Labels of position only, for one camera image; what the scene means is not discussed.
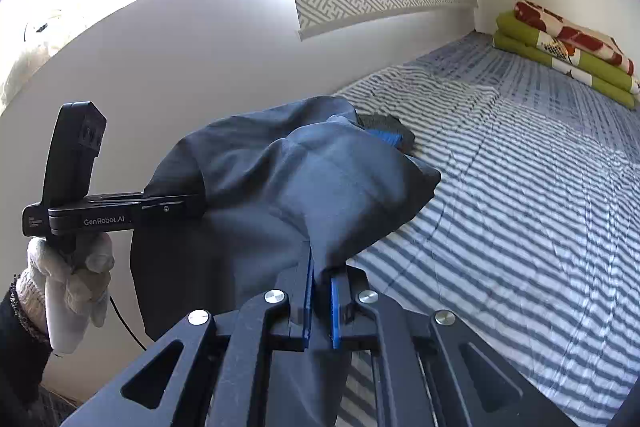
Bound dark grey pants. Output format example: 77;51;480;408
130;94;442;427

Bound person's left hand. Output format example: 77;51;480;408
15;234;115;330

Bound folded blue garment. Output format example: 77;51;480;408
370;130;403;150

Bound blue white striped bedsheet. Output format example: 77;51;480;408
330;30;640;427

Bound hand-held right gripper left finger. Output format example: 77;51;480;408
60;239;316;427

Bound folded blue and black clothes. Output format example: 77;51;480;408
356;112;417;155

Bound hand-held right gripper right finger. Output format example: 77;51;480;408
327;264;576;427

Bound folded green patterned blanket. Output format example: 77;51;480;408
492;0;640;110

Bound black cable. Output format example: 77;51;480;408
107;294;148;353

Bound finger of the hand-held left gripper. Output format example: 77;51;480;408
141;191;207;222

